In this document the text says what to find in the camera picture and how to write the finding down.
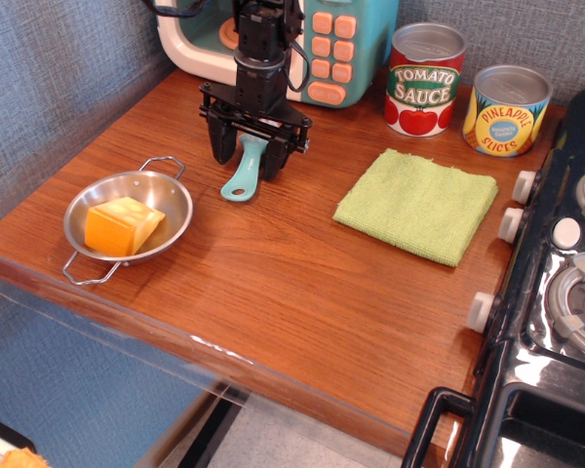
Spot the teal dish brush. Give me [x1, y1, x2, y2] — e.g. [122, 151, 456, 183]
[220, 134, 268, 203]

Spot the orange object bottom left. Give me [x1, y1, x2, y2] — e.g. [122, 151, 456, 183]
[0, 448, 50, 468]

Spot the white stove knob middle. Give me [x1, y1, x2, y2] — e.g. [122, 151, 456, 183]
[498, 208, 524, 244]

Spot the tomato sauce can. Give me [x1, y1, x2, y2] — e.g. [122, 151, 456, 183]
[384, 22, 467, 137]

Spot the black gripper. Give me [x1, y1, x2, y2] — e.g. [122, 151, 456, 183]
[199, 51, 312, 181]

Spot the orange cheese block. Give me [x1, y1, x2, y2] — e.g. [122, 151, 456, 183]
[84, 197, 166, 257]

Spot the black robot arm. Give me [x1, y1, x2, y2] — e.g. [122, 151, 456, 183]
[200, 1, 312, 181]

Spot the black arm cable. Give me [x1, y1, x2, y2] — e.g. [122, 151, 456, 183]
[140, 0, 312, 95]

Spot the black toy stove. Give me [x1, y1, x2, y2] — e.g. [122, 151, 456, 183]
[403, 89, 585, 467]

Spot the white stove knob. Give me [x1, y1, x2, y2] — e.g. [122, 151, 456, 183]
[466, 292, 495, 333]
[498, 208, 524, 244]
[512, 171, 537, 205]

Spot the steel pan with handles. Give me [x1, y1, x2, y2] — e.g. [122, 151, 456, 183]
[62, 156, 194, 287]

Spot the toy microwave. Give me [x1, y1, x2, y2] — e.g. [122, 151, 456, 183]
[157, 1, 399, 108]

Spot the white stove knob top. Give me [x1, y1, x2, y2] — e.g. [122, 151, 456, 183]
[512, 171, 537, 205]

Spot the white stove knob bottom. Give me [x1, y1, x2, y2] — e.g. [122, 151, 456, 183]
[466, 292, 495, 333]

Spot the green folded cloth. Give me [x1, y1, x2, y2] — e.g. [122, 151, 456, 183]
[332, 149, 498, 267]

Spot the pineapple slices can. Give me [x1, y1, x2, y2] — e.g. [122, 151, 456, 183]
[462, 64, 553, 158]

